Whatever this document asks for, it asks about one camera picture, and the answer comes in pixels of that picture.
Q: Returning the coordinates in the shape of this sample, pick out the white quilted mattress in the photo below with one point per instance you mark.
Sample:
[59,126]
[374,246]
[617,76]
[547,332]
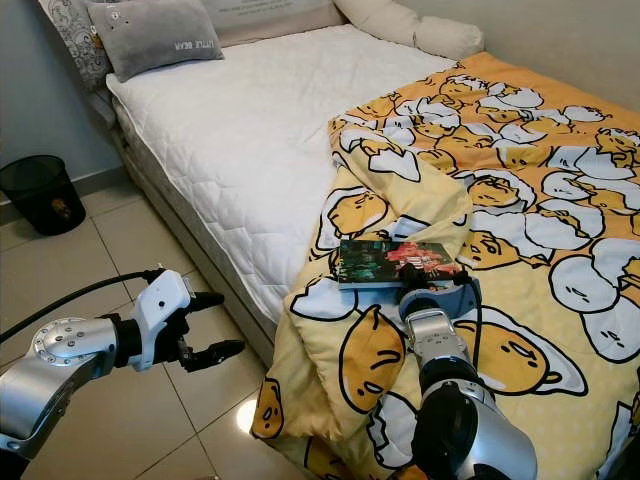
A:
[260,130]

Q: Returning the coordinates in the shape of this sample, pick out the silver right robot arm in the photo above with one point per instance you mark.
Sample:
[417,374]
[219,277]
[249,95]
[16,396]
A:
[445,350]

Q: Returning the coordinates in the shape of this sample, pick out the printed white large pillow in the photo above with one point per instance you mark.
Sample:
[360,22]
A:
[72,35]

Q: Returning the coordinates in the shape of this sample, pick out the red black book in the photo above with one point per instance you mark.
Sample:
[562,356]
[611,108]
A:
[390,262]

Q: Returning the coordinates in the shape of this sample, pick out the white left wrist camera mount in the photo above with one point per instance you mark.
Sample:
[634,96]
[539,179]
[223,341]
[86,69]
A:
[170,295]

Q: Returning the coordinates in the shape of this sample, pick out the grey little bear pillow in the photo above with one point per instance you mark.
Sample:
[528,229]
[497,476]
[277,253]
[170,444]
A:
[155,40]

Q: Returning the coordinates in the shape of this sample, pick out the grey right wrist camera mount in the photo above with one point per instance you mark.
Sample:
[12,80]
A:
[440,300]

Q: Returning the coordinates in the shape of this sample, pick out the black mesh wastebasket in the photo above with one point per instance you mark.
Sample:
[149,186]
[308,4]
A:
[40,195]

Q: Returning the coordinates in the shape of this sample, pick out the grey bed base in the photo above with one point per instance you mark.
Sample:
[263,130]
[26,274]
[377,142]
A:
[165,215]

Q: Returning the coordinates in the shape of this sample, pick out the cream bolster pillow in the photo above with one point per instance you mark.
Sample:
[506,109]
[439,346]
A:
[410,28]

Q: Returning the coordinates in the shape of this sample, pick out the yellow egg print blanket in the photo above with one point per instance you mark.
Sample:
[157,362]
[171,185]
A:
[540,200]

